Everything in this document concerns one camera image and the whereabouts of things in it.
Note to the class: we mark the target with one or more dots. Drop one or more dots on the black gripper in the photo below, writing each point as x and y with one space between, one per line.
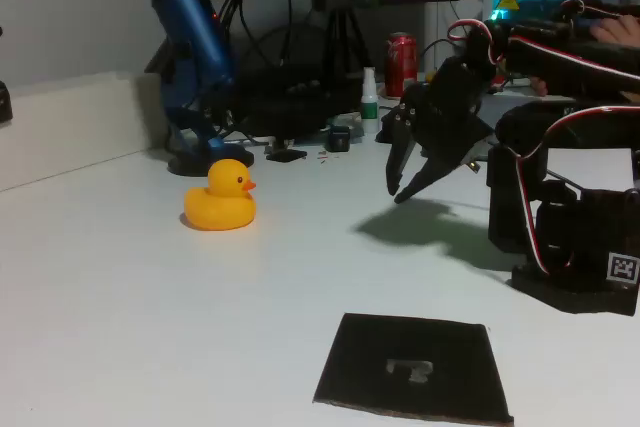
434 139

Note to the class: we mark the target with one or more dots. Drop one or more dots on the yellow rubber duck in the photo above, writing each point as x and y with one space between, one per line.
220 207

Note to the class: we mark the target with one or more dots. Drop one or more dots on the black square mat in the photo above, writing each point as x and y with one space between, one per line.
410 347

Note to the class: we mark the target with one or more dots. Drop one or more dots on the person's left hand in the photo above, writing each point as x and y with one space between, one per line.
620 29

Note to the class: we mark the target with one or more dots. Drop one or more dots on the white spray bottle green label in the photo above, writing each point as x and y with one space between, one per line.
370 112

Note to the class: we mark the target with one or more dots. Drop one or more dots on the grey flat pouch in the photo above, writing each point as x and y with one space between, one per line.
356 127

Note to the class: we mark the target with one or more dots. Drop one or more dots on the small black cube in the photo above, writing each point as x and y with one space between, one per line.
339 139

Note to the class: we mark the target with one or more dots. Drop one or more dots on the yellow hand tool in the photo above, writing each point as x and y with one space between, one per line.
430 77

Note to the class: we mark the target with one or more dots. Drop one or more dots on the red cola can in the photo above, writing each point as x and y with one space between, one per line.
400 62

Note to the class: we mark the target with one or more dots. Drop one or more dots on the grey flat tablet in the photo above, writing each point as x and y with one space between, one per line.
500 107

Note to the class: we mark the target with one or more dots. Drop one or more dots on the black desktop equipment pile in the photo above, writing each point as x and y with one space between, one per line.
280 112

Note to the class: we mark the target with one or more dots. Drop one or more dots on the black tripod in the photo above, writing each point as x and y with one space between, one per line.
340 22

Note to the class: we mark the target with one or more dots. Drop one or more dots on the black-white fiducial tag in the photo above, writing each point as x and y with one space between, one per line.
624 268

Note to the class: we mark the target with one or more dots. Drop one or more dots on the blue desktop microphone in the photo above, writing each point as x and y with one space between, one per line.
195 32

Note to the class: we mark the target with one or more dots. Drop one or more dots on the white raised ledge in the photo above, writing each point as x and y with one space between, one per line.
75 117

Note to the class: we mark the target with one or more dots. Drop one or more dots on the black oblong case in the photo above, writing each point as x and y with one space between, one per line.
4 104

